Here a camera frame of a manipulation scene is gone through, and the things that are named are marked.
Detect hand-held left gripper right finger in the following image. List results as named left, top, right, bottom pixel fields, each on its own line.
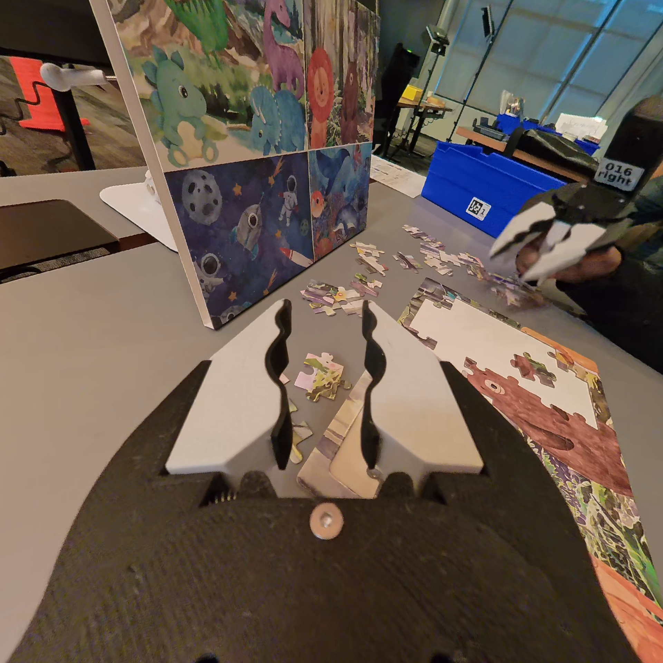
left=361, top=300, right=486, bottom=491

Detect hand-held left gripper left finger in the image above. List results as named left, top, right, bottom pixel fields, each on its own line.
left=164, top=298, right=292, bottom=491

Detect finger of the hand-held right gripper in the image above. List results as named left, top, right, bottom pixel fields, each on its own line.
left=522, top=220, right=610, bottom=286
left=489, top=201, right=558, bottom=260

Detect jigsaw puzzle board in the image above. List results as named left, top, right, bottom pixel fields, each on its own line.
left=298, top=277, right=663, bottom=654

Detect jigsaw pieces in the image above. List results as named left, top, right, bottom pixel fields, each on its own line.
left=280, top=224, right=550, bottom=464

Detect brown green puzzle piece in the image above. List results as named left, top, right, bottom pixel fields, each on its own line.
left=510, top=352, right=558, bottom=388

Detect person's right hand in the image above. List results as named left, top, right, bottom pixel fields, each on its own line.
left=515, top=242, right=623, bottom=285

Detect black bag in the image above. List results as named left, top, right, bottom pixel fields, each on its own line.
left=505, top=127, right=602, bottom=182

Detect blue plastic bin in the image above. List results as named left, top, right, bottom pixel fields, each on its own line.
left=421, top=141, right=570, bottom=239
left=494, top=113, right=605, bottom=156

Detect white paper sign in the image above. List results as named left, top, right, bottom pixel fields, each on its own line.
left=557, top=115, right=608, bottom=142

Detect white printed paper sheet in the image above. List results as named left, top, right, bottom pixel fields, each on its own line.
left=369, top=155, right=426, bottom=199

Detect small wooden table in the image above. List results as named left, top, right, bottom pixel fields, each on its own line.
left=396, top=98, right=454, bottom=157

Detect light stand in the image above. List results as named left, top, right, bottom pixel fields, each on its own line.
left=425, top=23, right=452, bottom=142

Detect tripod stand with monitor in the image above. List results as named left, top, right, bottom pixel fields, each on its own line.
left=456, top=5, right=496, bottom=142

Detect illustrated puzzle box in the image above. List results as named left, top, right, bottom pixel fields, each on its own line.
left=89, top=0, right=381, bottom=330

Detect red floor object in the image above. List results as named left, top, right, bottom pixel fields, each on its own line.
left=10, top=56, right=90, bottom=131

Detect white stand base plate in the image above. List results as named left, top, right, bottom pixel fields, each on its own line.
left=99, top=173, right=180, bottom=253

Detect black coiled cable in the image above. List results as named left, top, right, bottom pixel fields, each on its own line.
left=0, top=83, right=46, bottom=131

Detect white handle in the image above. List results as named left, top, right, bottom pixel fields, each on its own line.
left=40, top=62, right=113, bottom=93

